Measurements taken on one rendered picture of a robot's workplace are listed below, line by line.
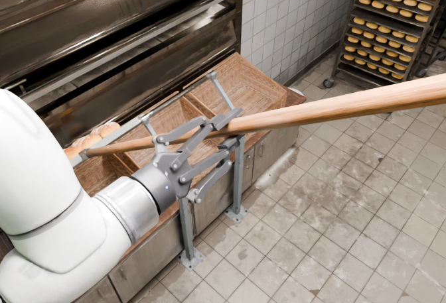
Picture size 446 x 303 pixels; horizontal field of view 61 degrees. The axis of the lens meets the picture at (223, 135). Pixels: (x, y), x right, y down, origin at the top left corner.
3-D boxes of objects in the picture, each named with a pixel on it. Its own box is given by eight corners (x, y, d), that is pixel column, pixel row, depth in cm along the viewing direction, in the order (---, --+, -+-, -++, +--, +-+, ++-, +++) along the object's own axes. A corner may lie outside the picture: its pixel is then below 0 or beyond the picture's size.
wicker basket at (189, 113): (115, 164, 240) (105, 134, 220) (180, 119, 269) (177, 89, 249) (166, 209, 217) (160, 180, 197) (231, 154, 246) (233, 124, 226)
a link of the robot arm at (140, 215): (118, 241, 60) (147, 217, 63) (141, 250, 52) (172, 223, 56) (85, 195, 58) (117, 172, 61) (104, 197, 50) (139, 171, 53)
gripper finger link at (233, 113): (208, 132, 68) (206, 128, 67) (233, 112, 71) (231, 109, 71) (218, 130, 65) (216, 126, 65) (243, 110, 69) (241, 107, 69)
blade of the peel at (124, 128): (140, 122, 165) (137, 117, 165) (20, 201, 137) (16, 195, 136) (113, 130, 195) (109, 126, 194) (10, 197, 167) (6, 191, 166)
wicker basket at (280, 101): (184, 117, 270) (180, 87, 250) (235, 80, 299) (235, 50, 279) (237, 151, 248) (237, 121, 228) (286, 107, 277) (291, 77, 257)
